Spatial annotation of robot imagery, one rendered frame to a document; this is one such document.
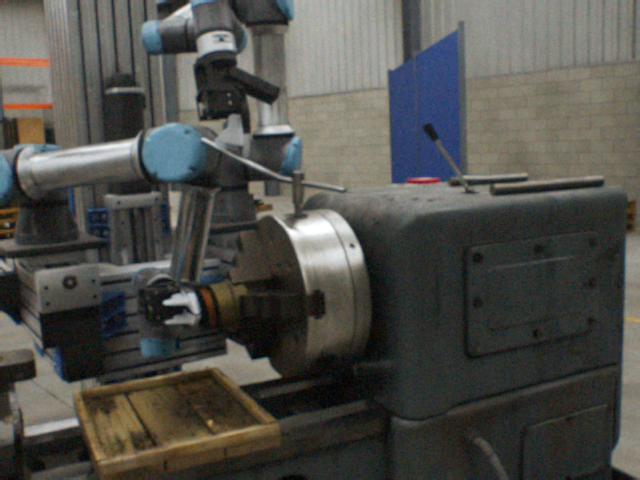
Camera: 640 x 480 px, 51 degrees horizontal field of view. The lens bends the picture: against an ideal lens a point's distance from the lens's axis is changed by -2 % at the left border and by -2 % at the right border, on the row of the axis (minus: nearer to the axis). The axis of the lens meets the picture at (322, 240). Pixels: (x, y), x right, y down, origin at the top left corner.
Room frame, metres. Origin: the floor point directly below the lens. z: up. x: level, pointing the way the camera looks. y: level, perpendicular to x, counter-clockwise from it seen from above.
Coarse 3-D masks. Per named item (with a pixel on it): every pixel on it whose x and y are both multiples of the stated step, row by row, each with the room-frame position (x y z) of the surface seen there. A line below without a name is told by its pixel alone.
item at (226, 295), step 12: (216, 288) 1.22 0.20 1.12; (228, 288) 1.23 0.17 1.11; (240, 288) 1.25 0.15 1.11; (204, 300) 1.20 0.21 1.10; (216, 300) 1.21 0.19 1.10; (228, 300) 1.21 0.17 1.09; (204, 312) 1.19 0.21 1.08; (216, 312) 1.20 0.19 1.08; (228, 312) 1.21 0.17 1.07; (240, 312) 1.23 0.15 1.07; (204, 324) 1.20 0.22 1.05; (216, 324) 1.21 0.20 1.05; (228, 324) 1.22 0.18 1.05
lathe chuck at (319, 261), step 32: (288, 224) 1.24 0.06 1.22; (320, 224) 1.25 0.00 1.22; (288, 256) 1.22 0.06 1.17; (320, 256) 1.19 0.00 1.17; (256, 288) 1.38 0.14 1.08; (288, 288) 1.22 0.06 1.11; (320, 288) 1.16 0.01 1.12; (352, 288) 1.19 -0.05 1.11; (288, 320) 1.23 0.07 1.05; (320, 320) 1.16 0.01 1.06; (352, 320) 1.19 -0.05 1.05; (288, 352) 1.24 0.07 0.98; (320, 352) 1.18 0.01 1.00
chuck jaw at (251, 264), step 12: (240, 240) 1.33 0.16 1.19; (252, 240) 1.33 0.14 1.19; (240, 252) 1.33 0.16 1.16; (252, 252) 1.31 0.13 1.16; (264, 252) 1.32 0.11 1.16; (240, 264) 1.29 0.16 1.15; (252, 264) 1.30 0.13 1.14; (264, 264) 1.30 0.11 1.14; (228, 276) 1.28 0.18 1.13; (240, 276) 1.27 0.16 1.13; (252, 276) 1.28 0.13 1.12; (264, 276) 1.29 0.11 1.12; (276, 276) 1.30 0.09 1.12
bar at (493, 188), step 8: (600, 176) 1.41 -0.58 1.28; (496, 184) 1.30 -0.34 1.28; (504, 184) 1.31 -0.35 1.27; (512, 184) 1.32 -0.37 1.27; (520, 184) 1.32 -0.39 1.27; (528, 184) 1.33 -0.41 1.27; (536, 184) 1.34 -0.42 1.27; (544, 184) 1.34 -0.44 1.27; (552, 184) 1.35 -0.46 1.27; (560, 184) 1.36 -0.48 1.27; (568, 184) 1.37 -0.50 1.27; (576, 184) 1.38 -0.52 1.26; (584, 184) 1.39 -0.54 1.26; (592, 184) 1.40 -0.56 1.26; (600, 184) 1.41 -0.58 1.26; (496, 192) 1.30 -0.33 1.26; (504, 192) 1.31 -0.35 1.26; (512, 192) 1.32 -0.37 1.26; (520, 192) 1.33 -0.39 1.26
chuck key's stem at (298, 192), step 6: (294, 174) 1.26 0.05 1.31; (300, 174) 1.26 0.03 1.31; (294, 180) 1.26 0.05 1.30; (300, 180) 1.26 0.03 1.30; (294, 186) 1.27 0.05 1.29; (300, 186) 1.26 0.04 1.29; (294, 192) 1.27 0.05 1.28; (300, 192) 1.27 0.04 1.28; (294, 198) 1.27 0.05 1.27; (300, 198) 1.27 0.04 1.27; (294, 204) 1.27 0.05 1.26; (300, 204) 1.27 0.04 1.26; (294, 210) 1.28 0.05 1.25; (300, 210) 1.28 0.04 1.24; (294, 216) 1.28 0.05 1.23; (300, 216) 1.28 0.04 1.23
